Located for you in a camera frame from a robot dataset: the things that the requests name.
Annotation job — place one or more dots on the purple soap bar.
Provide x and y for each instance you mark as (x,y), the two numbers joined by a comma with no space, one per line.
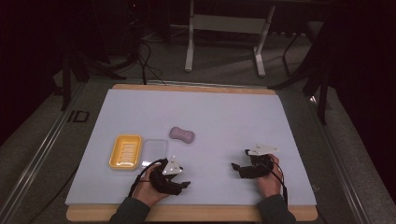
(182,134)

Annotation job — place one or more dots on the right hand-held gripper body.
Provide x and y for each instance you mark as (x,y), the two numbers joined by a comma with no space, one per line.
(260,165)

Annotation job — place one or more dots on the wooden table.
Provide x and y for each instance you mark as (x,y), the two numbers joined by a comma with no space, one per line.
(193,213)

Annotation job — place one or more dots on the metal floor rail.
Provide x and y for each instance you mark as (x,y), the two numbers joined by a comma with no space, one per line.
(40,146)
(339,161)

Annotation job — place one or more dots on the black stand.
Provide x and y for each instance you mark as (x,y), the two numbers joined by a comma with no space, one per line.
(79,71)
(317,81)

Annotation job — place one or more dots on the clear plastic container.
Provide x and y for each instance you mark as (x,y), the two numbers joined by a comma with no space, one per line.
(154,151)

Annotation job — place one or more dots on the yellow soap dish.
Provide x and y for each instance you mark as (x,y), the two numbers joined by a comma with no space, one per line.
(125,152)

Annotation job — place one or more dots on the white metal table frame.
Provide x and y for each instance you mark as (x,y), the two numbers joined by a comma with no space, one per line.
(229,24)

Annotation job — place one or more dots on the black chair leg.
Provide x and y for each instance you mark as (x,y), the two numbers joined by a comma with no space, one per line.
(289,53)

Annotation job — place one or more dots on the person's left hand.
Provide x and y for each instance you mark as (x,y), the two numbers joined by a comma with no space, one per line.
(146,191)

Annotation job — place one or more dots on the person's right hand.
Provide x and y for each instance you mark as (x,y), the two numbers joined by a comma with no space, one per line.
(270,185)

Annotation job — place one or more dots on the pale blue table mat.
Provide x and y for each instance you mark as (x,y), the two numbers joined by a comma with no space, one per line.
(211,124)

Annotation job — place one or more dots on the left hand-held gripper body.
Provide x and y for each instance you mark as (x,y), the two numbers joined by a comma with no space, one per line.
(162,182)

